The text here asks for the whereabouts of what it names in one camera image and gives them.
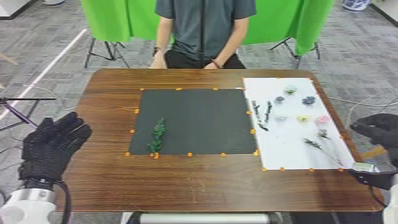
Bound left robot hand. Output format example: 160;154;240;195
16;111;94;183

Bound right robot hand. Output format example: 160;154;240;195
349;113;398;158

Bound dark mat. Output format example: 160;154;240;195
128;88;260;156

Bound person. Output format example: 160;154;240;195
148;0;258;70

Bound pink flower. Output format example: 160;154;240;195
315;115;333;126

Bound black tripod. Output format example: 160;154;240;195
0;96;59;133

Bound blue flower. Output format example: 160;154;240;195
301;95;318;106

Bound white sheet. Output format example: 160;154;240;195
242;77;359;172

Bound black cloth stand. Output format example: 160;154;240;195
269;36;324;69
84;37;132;69

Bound pale grey bar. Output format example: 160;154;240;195
126;211;286;224

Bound blue and white vase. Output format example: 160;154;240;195
341;0;373;14

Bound black cable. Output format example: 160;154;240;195
366;184;389;213

